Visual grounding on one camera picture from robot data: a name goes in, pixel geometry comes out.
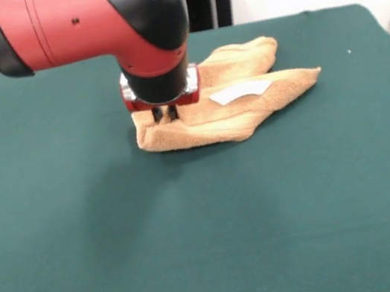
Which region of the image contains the tan terry towel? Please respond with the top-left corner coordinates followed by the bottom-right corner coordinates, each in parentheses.
top-left (122, 27), bottom-right (332, 161)

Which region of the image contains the dark green table cloth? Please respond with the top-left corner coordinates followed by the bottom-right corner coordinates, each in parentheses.
top-left (0, 0), bottom-right (390, 292)

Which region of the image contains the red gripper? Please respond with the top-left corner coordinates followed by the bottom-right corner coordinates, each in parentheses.
top-left (118, 60), bottom-right (208, 130)

